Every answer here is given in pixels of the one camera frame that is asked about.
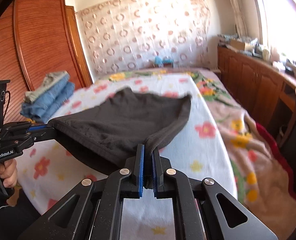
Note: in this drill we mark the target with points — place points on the person's left forearm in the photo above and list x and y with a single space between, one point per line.
3 217

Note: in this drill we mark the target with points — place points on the long wooden cabinet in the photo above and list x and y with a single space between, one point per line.
250 80

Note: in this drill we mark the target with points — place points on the circle patterned sheer curtain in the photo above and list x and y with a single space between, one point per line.
143 30

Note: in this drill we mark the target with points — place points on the white floral bed sheet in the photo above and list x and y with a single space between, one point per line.
200 155

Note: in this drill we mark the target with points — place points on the folded khaki pants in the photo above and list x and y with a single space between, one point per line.
53 77

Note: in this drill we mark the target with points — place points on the person's left hand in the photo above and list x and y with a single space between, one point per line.
8 177

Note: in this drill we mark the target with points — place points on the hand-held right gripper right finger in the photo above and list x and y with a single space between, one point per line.
155 177

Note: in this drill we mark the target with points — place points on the open cardboard box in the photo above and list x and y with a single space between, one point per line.
239 44

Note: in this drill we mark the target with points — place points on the patterned cloth pile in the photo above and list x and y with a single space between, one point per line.
225 38

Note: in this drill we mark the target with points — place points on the wooden slatted wardrobe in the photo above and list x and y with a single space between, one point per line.
43 42

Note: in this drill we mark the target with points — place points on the black pants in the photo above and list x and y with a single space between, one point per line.
118 130

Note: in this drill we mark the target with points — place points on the blue plastic bag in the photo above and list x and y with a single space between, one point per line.
158 61

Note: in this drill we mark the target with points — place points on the folded blue jeans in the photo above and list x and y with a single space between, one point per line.
50 97

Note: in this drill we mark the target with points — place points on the wooden framed window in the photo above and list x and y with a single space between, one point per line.
283 17

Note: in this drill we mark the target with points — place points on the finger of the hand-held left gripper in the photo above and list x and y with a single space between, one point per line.
43 133
41 126

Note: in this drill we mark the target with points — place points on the dark wooden chair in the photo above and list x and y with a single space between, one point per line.
295 142

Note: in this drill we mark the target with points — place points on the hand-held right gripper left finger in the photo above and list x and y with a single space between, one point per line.
140 175

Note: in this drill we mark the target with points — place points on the colourful floral blanket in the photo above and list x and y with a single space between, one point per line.
238 135

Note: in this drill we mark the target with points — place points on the patterned window curtain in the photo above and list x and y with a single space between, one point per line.
235 12

